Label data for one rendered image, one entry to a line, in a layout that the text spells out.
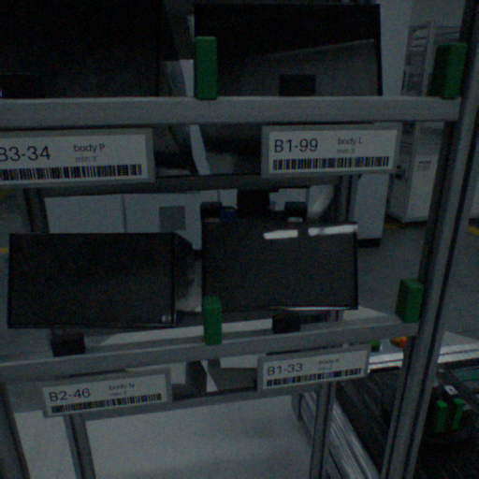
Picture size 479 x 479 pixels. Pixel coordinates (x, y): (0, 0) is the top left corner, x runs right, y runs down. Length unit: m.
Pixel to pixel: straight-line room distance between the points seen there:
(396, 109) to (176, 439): 0.72
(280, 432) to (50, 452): 0.42
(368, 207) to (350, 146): 3.76
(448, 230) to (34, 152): 0.26
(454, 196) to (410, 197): 4.56
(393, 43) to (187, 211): 2.19
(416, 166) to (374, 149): 4.54
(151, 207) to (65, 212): 0.70
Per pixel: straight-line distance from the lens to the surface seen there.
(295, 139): 0.25
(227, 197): 3.56
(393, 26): 3.92
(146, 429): 0.88
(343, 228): 0.35
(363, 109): 0.27
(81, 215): 3.61
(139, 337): 1.14
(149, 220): 3.57
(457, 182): 0.31
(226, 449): 0.83
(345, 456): 0.70
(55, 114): 0.24
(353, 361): 0.33
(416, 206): 4.94
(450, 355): 0.98
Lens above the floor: 1.48
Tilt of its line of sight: 22 degrees down
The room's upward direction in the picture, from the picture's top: straight up
